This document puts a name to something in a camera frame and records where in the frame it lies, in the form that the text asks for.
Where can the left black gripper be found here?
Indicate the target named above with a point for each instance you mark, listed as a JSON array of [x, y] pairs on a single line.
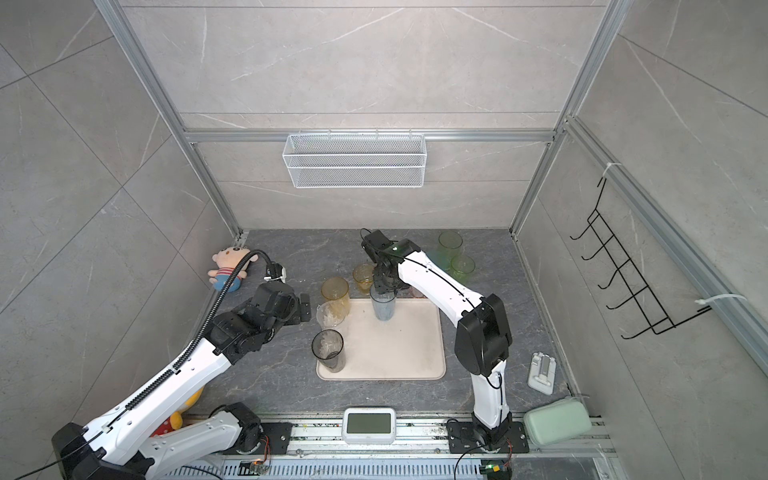
[[296, 314]]

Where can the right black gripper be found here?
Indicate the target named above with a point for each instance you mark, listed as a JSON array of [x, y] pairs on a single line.
[[380, 287]]

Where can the short yellow glass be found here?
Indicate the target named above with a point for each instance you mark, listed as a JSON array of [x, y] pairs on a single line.
[[363, 275]]

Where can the blue glass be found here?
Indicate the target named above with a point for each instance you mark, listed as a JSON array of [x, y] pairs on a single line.
[[383, 302]]

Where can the tall amber yellow glass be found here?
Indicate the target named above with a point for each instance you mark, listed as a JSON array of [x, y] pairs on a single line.
[[335, 291]]

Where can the tall green glass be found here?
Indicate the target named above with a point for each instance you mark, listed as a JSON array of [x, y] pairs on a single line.
[[450, 245]]

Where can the clear transparent glass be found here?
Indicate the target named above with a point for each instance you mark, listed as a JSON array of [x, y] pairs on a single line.
[[331, 314]]

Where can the dark grey smoked glass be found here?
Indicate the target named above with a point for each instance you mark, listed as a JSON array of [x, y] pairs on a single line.
[[328, 348]]

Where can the beige plastic tray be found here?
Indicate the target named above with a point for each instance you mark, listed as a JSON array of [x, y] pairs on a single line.
[[409, 346]]

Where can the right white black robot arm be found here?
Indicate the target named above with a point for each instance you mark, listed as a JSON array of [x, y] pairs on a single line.
[[483, 335]]

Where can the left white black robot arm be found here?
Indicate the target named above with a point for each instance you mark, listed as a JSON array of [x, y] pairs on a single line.
[[123, 444]]

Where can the pink bear plush toy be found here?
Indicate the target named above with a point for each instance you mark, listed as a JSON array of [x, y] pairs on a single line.
[[226, 261]]

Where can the short green glass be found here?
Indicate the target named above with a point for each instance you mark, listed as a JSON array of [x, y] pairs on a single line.
[[462, 268]]

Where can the yellow plush toy red dress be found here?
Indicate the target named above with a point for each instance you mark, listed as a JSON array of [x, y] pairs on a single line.
[[175, 421]]

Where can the small circuit board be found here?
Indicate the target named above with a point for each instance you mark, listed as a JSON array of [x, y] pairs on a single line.
[[253, 468]]

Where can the white digital timer display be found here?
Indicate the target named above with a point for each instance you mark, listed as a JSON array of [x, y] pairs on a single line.
[[369, 426]]

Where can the small white grey holder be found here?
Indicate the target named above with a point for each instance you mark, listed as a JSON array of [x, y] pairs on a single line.
[[542, 373]]

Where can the mint green box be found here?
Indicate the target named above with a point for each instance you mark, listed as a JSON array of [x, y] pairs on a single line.
[[556, 422]]

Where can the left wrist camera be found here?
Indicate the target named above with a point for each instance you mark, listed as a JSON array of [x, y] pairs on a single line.
[[275, 272]]

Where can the white wire mesh basket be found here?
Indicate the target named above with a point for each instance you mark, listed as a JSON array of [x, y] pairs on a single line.
[[360, 160]]

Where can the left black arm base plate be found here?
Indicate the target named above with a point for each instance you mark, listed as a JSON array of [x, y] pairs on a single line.
[[266, 439]]

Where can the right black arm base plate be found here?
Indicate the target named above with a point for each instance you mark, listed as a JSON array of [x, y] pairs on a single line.
[[473, 437]]

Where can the black wire hook rack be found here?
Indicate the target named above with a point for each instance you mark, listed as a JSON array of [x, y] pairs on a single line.
[[626, 271]]

